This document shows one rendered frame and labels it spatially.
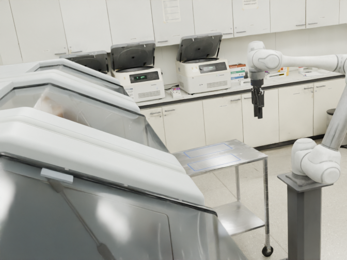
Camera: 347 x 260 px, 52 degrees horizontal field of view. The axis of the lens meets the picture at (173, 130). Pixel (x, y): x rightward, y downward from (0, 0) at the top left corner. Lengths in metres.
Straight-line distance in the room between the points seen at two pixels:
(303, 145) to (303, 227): 0.55
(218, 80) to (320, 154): 2.45
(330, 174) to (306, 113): 2.96
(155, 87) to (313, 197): 2.40
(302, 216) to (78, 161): 2.02
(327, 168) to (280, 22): 3.16
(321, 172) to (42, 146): 1.75
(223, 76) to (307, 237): 2.43
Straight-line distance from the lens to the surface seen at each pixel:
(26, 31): 4.42
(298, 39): 5.59
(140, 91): 4.19
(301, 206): 2.48
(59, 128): 0.78
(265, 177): 2.60
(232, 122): 4.59
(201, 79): 4.34
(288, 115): 4.94
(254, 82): 2.11
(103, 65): 4.50
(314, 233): 2.62
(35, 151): 0.65
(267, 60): 1.90
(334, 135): 2.20
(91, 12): 4.38
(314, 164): 2.20
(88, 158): 0.66
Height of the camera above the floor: 1.77
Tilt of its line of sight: 17 degrees down
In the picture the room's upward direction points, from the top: 6 degrees counter-clockwise
